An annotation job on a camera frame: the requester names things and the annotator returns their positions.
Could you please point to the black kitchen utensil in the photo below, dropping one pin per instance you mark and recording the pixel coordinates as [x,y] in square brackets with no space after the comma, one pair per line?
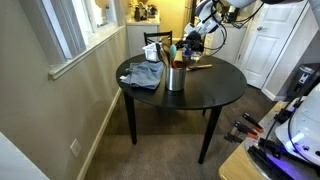
[159,51]

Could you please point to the teal silicone spatula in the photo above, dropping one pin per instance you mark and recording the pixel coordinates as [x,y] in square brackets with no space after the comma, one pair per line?
[173,51]

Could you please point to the white counter cabinet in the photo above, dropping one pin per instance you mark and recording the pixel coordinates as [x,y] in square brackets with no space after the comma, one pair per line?
[141,36]

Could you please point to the two-tone wooden fork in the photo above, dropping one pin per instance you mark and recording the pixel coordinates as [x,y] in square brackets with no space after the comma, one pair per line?
[200,67]

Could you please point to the blue cloth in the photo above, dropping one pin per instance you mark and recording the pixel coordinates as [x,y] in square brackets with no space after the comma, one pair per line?
[145,75]

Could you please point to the light wooden spatula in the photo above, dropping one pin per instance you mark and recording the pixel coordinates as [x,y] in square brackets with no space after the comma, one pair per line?
[178,56]

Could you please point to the black dining chair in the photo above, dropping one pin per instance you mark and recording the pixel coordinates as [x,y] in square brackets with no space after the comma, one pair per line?
[158,35]

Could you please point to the black orange clamp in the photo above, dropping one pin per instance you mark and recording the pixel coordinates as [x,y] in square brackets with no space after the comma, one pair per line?
[233,137]
[252,121]
[245,129]

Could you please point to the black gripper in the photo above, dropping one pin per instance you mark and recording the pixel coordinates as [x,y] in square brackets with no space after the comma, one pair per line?
[193,41]

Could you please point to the clear glass mug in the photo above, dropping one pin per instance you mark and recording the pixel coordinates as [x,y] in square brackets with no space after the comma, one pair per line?
[197,56]

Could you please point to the white kitchen cabinet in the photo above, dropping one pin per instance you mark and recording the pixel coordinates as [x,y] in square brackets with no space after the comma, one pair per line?
[230,46]

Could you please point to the black round table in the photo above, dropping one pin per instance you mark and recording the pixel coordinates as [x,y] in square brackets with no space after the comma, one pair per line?
[206,86]

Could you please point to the silver utensil holder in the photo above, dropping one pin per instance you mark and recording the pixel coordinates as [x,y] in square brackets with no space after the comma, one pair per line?
[175,80]

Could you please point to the white panel door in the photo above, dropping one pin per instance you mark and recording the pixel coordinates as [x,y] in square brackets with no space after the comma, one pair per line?
[270,50]

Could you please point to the white wall outlet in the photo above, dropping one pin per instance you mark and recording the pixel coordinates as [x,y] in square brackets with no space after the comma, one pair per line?
[75,147]

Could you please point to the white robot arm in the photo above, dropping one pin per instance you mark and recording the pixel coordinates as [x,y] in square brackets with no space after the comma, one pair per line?
[208,13]

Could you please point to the black coffee maker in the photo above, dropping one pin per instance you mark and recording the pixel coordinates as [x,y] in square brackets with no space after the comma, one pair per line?
[233,13]

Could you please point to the wooden spoon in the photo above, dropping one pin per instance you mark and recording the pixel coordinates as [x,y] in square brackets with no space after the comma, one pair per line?
[165,53]

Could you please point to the white window frame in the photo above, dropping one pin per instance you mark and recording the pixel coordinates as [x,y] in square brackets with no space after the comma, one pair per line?
[83,40]

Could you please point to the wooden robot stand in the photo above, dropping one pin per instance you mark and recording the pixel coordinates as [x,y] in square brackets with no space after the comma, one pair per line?
[236,165]

